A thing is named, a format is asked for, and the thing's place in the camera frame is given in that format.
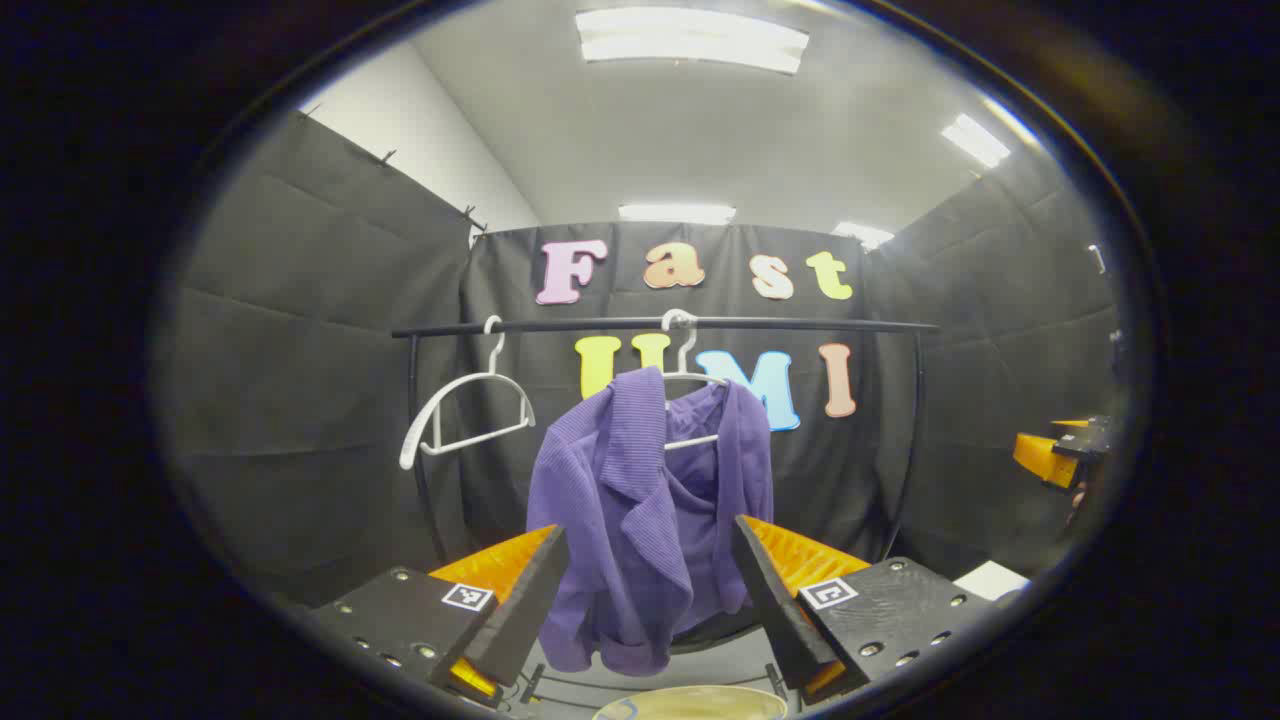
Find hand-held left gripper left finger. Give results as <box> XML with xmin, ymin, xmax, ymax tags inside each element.
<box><xmin>305</xmin><ymin>524</ymin><xmax>571</xmax><ymax>706</ymax></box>

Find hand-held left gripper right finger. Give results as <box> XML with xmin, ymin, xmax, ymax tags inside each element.
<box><xmin>730</xmin><ymin>514</ymin><xmax>1001</xmax><ymax>706</ymax></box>

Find beige laundry hamper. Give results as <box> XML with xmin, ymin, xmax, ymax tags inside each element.
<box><xmin>590</xmin><ymin>684</ymin><xmax>791</xmax><ymax>720</ymax></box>

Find purple knit clothes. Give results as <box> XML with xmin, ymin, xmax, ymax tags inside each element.
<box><xmin>526</xmin><ymin>366</ymin><xmax>776</xmax><ymax>677</ymax></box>

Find white plastic hanger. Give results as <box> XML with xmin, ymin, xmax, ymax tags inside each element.
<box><xmin>399</xmin><ymin>316</ymin><xmax>537</xmax><ymax>471</ymax></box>
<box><xmin>660</xmin><ymin>308</ymin><xmax>731</xmax><ymax>451</ymax></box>

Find black clothes rack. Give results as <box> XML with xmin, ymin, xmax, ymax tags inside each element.
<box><xmin>390</xmin><ymin>316</ymin><xmax>941</xmax><ymax>701</ymax></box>

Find white paper sheet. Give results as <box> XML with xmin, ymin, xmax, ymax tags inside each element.
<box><xmin>952</xmin><ymin>560</ymin><xmax>1031</xmax><ymax>603</ymax></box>

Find large ceiling light panel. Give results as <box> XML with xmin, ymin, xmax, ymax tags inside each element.
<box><xmin>575</xmin><ymin>6</ymin><xmax>811</xmax><ymax>76</ymax></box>

